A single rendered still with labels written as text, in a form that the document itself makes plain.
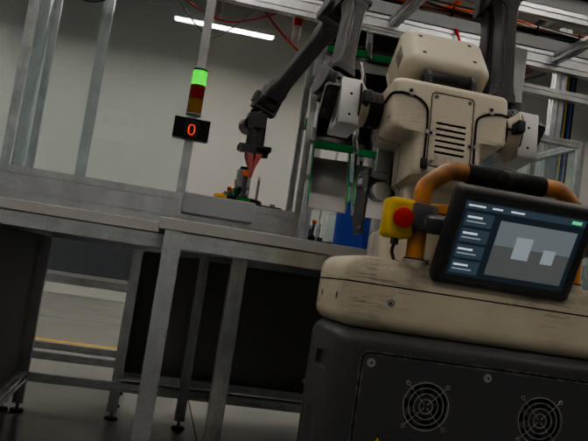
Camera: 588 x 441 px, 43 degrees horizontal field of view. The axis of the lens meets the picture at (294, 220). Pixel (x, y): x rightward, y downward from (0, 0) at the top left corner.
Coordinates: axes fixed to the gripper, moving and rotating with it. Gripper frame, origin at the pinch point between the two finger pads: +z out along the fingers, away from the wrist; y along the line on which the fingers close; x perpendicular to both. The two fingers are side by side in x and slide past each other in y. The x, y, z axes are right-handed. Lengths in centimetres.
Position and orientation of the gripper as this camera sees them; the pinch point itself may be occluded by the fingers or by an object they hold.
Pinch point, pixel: (250, 175)
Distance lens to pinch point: 236.2
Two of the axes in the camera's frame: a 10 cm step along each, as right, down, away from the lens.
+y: -9.7, -1.5, -1.9
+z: -1.3, 9.9, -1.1
